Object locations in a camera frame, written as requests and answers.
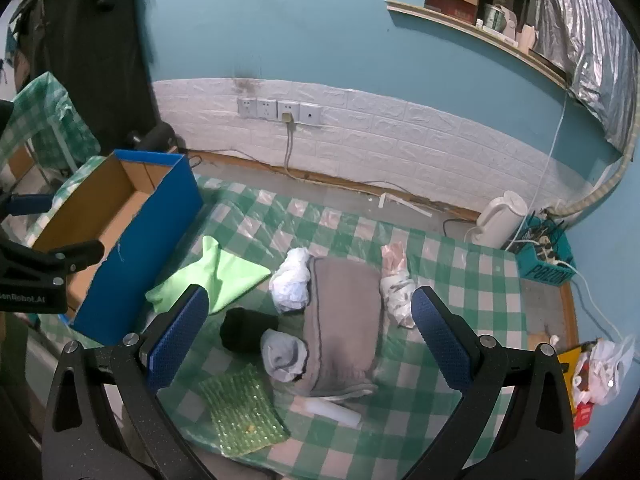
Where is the silver foil curtain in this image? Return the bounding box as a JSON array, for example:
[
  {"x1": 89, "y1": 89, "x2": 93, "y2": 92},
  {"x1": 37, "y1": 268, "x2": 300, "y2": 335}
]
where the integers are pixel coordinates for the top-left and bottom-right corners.
[{"x1": 530, "y1": 0, "x2": 640, "y2": 151}]

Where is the white hanging cable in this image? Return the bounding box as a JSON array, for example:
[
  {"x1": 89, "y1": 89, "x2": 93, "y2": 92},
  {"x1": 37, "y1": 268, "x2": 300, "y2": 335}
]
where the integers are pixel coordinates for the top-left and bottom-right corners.
[{"x1": 530, "y1": 90, "x2": 569, "y2": 221}]

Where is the light green cloth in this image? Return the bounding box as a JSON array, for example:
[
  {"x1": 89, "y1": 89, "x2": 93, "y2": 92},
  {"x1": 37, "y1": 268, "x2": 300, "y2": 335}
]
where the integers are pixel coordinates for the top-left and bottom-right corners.
[{"x1": 145, "y1": 236, "x2": 272, "y2": 315}]

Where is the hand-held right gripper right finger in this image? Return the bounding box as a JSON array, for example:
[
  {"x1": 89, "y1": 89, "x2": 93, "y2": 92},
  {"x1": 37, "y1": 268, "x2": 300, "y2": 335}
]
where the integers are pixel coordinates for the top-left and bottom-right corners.
[{"x1": 410, "y1": 285, "x2": 578, "y2": 480}]

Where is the white power strip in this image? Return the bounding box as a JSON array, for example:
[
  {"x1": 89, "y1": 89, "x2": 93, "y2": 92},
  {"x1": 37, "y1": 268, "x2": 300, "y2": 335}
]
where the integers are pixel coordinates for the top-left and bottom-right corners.
[{"x1": 520, "y1": 240, "x2": 562, "y2": 266}]

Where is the yellow packet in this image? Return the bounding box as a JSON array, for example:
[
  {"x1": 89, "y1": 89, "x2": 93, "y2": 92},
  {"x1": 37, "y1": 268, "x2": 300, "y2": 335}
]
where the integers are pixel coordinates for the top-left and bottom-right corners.
[{"x1": 557, "y1": 345, "x2": 583, "y2": 386}]

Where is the table with checkered cover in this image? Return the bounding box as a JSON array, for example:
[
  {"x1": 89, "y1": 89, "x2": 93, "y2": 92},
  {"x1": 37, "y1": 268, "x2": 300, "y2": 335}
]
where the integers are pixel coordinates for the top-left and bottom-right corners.
[{"x1": 0, "y1": 72, "x2": 101, "y2": 176}]

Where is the white plastic strip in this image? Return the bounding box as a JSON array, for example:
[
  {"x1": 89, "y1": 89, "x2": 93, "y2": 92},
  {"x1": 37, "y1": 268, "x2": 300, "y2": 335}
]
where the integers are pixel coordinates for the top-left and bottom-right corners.
[{"x1": 379, "y1": 192, "x2": 433, "y2": 218}]

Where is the white electric kettle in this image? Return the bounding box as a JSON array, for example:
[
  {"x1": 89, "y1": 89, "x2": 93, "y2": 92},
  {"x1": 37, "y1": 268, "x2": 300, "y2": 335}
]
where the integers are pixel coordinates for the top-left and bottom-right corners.
[{"x1": 475, "y1": 191, "x2": 529, "y2": 250}]

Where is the wooden window sill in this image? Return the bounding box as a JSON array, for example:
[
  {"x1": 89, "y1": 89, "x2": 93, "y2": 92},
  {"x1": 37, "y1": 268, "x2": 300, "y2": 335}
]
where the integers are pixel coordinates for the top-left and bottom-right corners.
[{"x1": 386, "y1": 0, "x2": 571, "y2": 81}]

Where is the beige curved hose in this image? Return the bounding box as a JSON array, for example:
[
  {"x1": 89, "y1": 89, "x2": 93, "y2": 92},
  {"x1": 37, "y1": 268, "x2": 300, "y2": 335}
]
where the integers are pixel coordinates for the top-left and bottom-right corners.
[{"x1": 570, "y1": 115, "x2": 640, "y2": 213}]

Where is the white plastic bag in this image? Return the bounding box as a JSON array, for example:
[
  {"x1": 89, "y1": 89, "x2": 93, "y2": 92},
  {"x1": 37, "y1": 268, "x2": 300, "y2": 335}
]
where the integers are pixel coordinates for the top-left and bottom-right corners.
[{"x1": 572, "y1": 337, "x2": 636, "y2": 406}]

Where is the black sock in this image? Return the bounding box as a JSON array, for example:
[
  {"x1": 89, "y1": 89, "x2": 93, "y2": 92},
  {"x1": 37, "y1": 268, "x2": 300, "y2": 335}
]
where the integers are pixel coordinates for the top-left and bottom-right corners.
[{"x1": 220, "y1": 308, "x2": 280, "y2": 352}]

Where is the black cylindrical device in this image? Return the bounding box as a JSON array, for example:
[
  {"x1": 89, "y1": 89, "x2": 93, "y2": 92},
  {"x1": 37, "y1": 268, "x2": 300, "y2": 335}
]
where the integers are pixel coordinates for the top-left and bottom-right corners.
[{"x1": 127, "y1": 122, "x2": 177, "y2": 153}]

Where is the black hanging coat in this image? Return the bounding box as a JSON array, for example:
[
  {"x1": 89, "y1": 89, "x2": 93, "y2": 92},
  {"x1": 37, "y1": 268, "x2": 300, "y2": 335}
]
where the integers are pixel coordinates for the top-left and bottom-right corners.
[{"x1": 25, "y1": 0, "x2": 161, "y2": 161}]

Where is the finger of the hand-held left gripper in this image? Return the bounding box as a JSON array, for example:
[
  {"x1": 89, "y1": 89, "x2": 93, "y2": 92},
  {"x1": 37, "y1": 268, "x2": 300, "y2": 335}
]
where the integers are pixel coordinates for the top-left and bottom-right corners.
[
  {"x1": 30, "y1": 239, "x2": 105, "y2": 277},
  {"x1": 0, "y1": 192, "x2": 55, "y2": 218}
]

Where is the green checkered tablecloth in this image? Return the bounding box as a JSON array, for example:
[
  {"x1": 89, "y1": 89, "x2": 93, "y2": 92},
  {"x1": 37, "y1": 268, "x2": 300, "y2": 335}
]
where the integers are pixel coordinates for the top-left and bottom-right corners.
[{"x1": 25, "y1": 155, "x2": 531, "y2": 480}]

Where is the metal tin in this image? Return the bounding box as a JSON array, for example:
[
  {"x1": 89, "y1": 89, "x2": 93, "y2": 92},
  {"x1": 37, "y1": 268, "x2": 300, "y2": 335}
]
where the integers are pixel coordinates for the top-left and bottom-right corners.
[{"x1": 482, "y1": 4, "x2": 507, "y2": 34}]

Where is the green bubble wrap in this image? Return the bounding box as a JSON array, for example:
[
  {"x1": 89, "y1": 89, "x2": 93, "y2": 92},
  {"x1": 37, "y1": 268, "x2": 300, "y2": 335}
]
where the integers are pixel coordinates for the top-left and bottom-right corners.
[{"x1": 198, "y1": 364, "x2": 291, "y2": 457}]

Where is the white plastic tube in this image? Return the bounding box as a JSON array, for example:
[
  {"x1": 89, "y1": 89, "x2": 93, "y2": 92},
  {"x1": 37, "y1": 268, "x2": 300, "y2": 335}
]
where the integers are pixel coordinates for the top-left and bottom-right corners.
[{"x1": 305, "y1": 396, "x2": 362, "y2": 428}]

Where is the black cable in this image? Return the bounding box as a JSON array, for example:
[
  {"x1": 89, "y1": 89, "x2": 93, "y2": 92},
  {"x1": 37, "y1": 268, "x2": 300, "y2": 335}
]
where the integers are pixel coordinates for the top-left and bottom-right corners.
[{"x1": 442, "y1": 217, "x2": 482, "y2": 237}]

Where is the teal plastic basket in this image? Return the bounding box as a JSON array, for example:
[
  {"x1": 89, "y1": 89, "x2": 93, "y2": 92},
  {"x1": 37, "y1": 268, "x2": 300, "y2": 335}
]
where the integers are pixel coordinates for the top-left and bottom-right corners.
[{"x1": 515, "y1": 230, "x2": 576, "y2": 286}]

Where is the blue cardboard box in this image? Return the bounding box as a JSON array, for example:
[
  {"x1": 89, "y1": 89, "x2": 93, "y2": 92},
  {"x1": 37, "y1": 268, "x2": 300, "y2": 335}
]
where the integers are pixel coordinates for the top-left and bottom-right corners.
[{"x1": 32, "y1": 149, "x2": 205, "y2": 346}]

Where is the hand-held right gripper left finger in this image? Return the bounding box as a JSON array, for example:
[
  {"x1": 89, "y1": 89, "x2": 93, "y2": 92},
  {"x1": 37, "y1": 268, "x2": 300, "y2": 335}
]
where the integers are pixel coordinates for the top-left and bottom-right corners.
[{"x1": 42, "y1": 284, "x2": 216, "y2": 480}]

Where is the grey blue sock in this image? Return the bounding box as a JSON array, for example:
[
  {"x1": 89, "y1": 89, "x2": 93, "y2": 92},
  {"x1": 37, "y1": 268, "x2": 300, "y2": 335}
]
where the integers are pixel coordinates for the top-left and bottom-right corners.
[{"x1": 260, "y1": 329, "x2": 308, "y2": 381}]

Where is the grey towel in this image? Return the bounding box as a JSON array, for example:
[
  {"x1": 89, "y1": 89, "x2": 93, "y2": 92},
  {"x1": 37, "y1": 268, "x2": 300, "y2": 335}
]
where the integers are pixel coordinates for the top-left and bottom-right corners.
[{"x1": 299, "y1": 256, "x2": 385, "y2": 395}]

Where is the grey plug cable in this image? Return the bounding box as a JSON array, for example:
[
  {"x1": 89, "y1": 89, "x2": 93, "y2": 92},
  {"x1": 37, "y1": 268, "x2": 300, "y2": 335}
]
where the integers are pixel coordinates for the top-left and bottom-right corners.
[{"x1": 281, "y1": 112, "x2": 302, "y2": 181}]

